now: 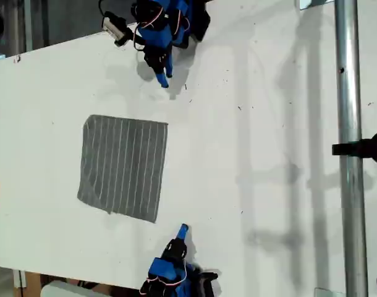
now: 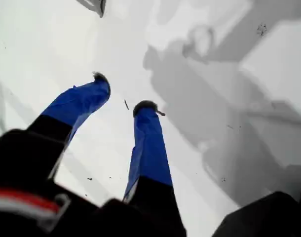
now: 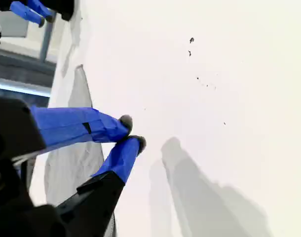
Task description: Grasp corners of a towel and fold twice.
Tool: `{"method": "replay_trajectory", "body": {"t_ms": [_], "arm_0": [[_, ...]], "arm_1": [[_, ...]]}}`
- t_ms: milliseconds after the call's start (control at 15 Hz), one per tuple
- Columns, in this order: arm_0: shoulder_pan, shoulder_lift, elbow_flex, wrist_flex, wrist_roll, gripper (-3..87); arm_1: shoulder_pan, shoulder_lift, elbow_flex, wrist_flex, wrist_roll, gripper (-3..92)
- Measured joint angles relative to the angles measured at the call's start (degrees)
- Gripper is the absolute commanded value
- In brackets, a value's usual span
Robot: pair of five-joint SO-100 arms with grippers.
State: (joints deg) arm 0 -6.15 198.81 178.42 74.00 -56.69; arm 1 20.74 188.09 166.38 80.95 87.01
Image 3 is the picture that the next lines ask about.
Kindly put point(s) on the grey striped towel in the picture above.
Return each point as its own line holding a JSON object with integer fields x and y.
{"x": 71, "y": 168}

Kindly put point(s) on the grey background shelving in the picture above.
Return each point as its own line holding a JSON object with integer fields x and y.
{"x": 14, "y": 24}

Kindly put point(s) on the black post clamp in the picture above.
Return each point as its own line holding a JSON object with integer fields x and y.
{"x": 65, "y": 8}

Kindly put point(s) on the steel post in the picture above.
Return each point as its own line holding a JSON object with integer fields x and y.
{"x": 46, "y": 39}

